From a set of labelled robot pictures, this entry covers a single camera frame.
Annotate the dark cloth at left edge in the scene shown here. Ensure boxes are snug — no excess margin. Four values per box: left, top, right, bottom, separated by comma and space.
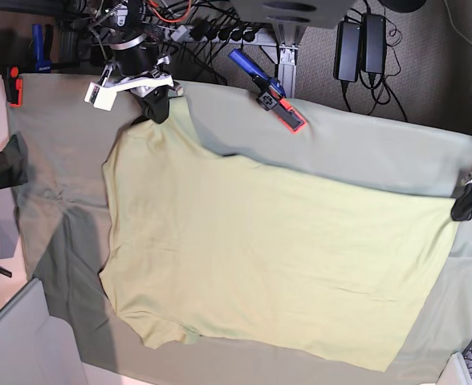
0, 135, 28, 190

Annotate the blue orange bar clamp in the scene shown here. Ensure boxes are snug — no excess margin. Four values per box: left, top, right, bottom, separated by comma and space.
229, 49, 307, 133

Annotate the grey-green table cloth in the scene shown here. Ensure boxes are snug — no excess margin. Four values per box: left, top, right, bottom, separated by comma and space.
7, 74, 472, 384

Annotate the black power brick pair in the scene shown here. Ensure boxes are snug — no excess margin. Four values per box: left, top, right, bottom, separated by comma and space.
333, 13, 387, 83

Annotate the white power strip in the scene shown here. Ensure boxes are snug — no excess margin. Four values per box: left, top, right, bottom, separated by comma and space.
162, 23, 276, 47

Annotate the grey white bin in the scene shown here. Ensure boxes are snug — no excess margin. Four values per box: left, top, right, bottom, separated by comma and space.
0, 279, 87, 384

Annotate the aluminium table leg frame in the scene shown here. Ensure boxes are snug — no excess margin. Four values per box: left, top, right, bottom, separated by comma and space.
262, 22, 306, 98

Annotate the light green T-shirt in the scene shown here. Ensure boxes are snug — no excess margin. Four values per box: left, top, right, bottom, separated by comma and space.
100, 99, 458, 371

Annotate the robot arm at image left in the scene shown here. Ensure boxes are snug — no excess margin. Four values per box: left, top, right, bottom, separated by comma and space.
84, 1, 183, 124

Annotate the blue black corner clamp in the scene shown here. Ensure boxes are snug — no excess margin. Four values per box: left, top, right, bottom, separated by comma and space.
1, 23, 80, 107

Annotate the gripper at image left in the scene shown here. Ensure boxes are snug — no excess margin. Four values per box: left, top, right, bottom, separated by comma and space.
116, 55, 184, 124

